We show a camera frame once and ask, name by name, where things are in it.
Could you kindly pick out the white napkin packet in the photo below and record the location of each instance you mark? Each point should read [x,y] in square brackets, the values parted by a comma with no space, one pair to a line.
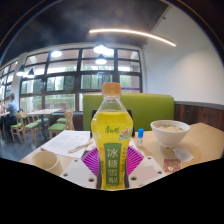
[182,154]

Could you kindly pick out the light wooden dining table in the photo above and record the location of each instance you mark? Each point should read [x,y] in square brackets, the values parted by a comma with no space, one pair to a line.
[43,111]

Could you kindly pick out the small blue-capped white bottle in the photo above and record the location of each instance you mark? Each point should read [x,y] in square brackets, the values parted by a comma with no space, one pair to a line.
[140,137]

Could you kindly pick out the wooden chairs with green seats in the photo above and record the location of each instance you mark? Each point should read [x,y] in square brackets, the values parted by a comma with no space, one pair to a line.
[31,126]

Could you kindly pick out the person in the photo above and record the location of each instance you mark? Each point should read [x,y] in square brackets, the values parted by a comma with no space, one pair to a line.
[12,110]

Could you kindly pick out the black-framed window wall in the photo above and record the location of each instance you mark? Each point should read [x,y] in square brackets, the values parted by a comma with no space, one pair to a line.
[78,71]

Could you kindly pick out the green upholstered bench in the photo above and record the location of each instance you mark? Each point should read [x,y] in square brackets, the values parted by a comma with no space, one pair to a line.
[150,110]

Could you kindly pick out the yellow drink bottle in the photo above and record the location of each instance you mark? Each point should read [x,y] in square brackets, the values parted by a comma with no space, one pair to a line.
[111,140]

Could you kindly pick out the red square packet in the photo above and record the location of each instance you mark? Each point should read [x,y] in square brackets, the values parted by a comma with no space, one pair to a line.
[172,165]

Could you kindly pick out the white ceramic bowl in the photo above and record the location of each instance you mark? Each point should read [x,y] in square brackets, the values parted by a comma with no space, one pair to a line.
[170,134]

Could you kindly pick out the curved ceiling light strip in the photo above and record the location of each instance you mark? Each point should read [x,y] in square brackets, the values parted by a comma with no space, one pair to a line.
[133,32]

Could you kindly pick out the paper-wrapped chopsticks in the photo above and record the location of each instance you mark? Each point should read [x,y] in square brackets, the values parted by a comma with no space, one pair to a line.
[80,146]

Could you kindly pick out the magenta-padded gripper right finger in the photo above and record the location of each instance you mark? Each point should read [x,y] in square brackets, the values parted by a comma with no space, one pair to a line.
[146,172]

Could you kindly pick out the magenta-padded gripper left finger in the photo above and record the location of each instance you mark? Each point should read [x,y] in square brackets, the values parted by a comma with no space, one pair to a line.
[78,173]

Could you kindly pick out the white printed paper sheets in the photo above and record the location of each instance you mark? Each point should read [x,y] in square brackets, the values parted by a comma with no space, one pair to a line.
[61,141]

